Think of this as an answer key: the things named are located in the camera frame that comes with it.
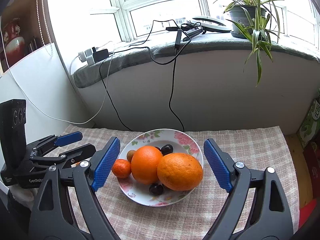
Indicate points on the red white ceramic pot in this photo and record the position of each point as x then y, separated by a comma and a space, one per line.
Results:
13, 45

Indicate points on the person's left hand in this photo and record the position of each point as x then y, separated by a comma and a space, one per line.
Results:
25, 195

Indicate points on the dark red box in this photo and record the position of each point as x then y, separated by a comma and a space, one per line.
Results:
312, 167

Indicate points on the white grey oval device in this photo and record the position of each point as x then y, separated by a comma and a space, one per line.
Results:
215, 25

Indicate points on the small brown fruit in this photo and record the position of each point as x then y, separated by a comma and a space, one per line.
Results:
130, 155

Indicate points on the black elongated device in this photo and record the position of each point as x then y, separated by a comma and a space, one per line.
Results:
192, 33

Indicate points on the beige checked tablecloth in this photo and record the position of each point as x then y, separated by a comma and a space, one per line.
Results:
162, 220

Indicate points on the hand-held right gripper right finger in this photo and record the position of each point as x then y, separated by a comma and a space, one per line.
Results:
217, 165

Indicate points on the red object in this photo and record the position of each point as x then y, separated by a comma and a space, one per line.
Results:
310, 215

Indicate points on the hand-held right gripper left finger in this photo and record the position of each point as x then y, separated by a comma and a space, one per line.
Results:
105, 165

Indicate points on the tangerine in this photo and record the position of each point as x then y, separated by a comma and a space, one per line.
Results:
121, 168

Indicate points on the white framed window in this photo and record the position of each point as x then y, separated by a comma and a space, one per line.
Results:
120, 12

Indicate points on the black power adapter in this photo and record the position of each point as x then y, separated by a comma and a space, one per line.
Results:
101, 54

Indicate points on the white floral plate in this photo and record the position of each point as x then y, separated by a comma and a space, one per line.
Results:
185, 140

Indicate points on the dark cherry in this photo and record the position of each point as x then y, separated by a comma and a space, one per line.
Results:
167, 149
156, 189

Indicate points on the brown wooden shelf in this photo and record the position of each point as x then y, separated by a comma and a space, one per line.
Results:
30, 10

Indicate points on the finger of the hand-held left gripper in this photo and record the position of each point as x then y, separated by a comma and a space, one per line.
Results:
70, 137
80, 152

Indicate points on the large orange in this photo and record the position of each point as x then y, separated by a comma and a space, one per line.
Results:
180, 172

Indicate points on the green printed box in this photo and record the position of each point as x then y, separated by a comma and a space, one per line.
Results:
311, 122

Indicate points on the grey windowsill cloth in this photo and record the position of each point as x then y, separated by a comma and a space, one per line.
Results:
212, 42

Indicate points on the medium orange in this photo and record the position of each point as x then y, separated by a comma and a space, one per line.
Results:
145, 165

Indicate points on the potted spider plant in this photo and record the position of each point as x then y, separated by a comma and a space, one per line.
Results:
246, 17

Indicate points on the white power strip with plugs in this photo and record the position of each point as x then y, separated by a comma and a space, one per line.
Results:
86, 56

